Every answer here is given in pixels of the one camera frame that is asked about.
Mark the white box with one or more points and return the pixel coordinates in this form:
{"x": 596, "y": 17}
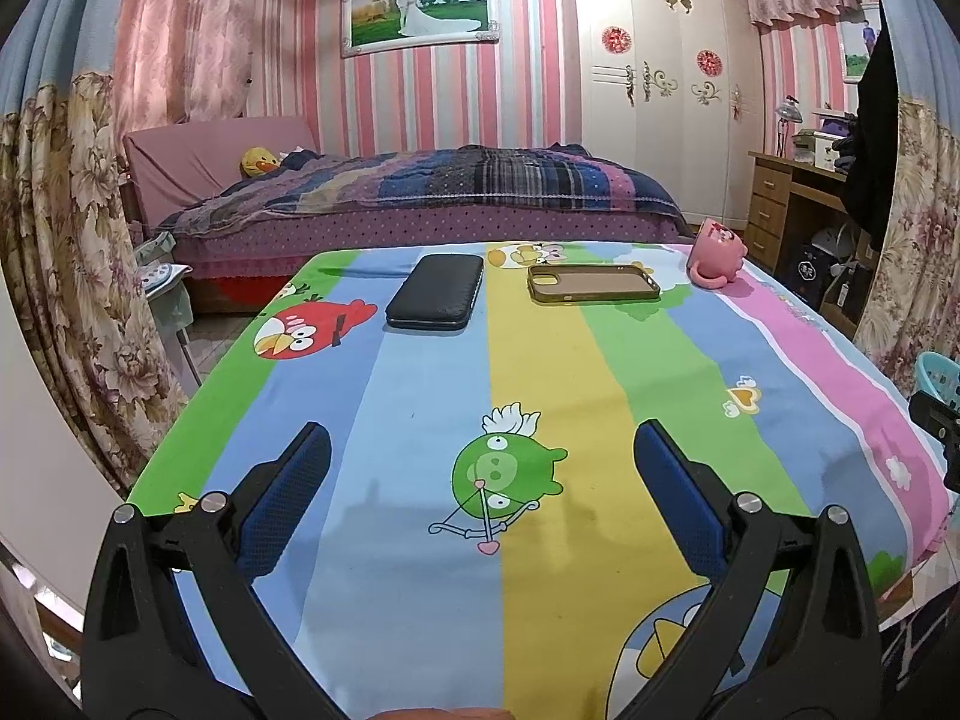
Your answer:
{"x": 816, "y": 150}

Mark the wooden desk with drawers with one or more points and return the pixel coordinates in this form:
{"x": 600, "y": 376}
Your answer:
{"x": 769, "y": 195}

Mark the cartoon printed tablecloth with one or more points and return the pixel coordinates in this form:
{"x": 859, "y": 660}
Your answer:
{"x": 420, "y": 427}

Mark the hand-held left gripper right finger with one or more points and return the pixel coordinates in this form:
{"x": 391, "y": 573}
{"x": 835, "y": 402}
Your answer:
{"x": 679, "y": 499}

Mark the olive phone case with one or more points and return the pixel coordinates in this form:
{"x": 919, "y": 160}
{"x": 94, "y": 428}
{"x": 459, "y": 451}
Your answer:
{"x": 592, "y": 285}

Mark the framed wall picture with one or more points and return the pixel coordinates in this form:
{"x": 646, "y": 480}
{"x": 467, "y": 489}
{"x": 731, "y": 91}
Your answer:
{"x": 420, "y": 11}

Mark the small white side table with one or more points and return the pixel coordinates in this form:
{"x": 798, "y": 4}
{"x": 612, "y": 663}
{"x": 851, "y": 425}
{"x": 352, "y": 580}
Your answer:
{"x": 161, "y": 277}

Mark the black bag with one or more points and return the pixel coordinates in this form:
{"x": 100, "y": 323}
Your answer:
{"x": 801, "y": 274}

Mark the small wall picture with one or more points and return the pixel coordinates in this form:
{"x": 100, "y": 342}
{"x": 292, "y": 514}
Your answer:
{"x": 859, "y": 45}

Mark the pink cartoon mug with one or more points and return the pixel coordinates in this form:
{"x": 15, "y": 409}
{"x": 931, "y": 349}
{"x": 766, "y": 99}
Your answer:
{"x": 716, "y": 251}

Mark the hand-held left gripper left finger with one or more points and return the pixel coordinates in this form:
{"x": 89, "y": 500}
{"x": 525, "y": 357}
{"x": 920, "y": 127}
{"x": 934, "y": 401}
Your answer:
{"x": 289, "y": 499}

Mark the yellow duck plush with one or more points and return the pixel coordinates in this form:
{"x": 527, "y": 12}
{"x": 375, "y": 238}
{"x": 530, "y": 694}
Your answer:
{"x": 259, "y": 163}

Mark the desk lamp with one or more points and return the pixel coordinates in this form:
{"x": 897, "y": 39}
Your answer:
{"x": 787, "y": 116}

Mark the plaid patchwork quilt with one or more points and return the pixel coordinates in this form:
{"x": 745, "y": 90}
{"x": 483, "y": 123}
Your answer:
{"x": 465, "y": 191}

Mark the pink window curtain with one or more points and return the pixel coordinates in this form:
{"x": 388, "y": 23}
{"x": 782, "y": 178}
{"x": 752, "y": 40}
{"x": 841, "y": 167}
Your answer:
{"x": 187, "y": 30}

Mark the red round decal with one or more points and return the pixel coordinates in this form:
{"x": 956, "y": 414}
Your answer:
{"x": 615, "y": 39}

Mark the black zip case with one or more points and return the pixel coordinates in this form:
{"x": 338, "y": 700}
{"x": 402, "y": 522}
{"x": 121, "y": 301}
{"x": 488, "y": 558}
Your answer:
{"x": 435, "y": 292}

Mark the white appliance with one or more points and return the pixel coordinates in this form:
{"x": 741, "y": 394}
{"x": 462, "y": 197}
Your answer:
{"x": 832, "y": 244}

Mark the blue floral curtain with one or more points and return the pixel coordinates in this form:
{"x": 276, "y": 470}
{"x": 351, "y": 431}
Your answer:
{"x": 922, "y": 225}
{"x": 67, "y": 240}

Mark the bed with pink headboard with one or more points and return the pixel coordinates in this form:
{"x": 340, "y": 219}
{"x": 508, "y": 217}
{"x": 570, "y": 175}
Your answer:
{"x": 187, "y": 165}

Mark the white wardrobe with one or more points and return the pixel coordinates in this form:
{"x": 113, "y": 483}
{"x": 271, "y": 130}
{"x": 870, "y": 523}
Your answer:
{"x": 675, "y": 157}

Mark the teal plastic basket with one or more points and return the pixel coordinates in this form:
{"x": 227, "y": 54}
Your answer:
{"x": 937, "y": 375}

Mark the black hanging garment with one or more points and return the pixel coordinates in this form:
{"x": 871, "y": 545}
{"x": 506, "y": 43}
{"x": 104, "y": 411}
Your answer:
{"x": 874, "y": 150}

